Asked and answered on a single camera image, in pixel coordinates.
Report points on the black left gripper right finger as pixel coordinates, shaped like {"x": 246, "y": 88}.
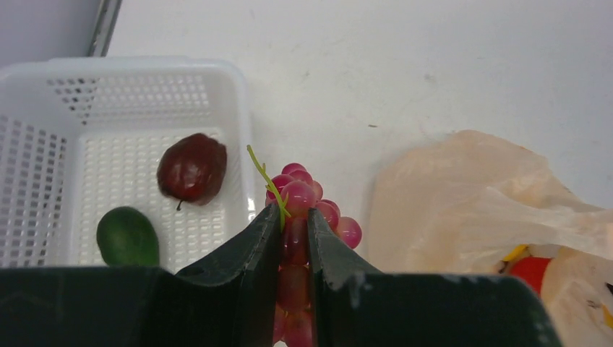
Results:
{"x": 355, "y": 304}

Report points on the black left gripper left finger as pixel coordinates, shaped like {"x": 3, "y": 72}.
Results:
{"x": 227, "y": 298}

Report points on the green fake avocado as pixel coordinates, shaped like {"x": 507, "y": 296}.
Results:
{"x": 126, "y": 237}

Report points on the red fake grape bunch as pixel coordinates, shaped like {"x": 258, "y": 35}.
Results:
{"x": 295, "y": 192}

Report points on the dark red fake apple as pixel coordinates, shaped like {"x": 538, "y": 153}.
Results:
{"x": 192, "y": 170}

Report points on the translucent orange plastic bag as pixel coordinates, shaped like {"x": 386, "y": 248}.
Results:
{"x": 476, "y": 203}

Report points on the red fake strawberry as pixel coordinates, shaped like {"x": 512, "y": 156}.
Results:
{"x": 531, "y": 270}

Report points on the white perforated plastic basket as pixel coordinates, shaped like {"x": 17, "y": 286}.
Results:
{"x": 80, "y": 137}

